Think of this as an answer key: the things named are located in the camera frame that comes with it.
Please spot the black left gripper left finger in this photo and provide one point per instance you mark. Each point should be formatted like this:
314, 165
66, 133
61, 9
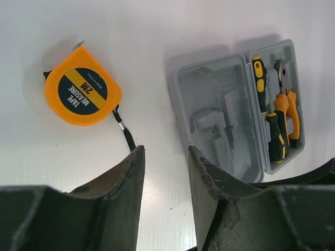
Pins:
102, 214

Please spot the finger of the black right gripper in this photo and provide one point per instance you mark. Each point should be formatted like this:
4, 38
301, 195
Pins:
323, 175

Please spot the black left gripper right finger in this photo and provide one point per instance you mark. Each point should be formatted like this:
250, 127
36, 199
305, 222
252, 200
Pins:
233, 215

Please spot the screwdriver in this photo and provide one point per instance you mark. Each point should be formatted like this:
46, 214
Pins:
260, 76
276, 117

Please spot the orange black pliers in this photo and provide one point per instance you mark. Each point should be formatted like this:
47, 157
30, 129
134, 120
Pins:
292, 111

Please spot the grey plastic tool case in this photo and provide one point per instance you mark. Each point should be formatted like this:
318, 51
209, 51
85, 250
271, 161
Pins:
217, 110

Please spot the orange tape measure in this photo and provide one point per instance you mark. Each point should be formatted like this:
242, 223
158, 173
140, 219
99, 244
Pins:
81, 92

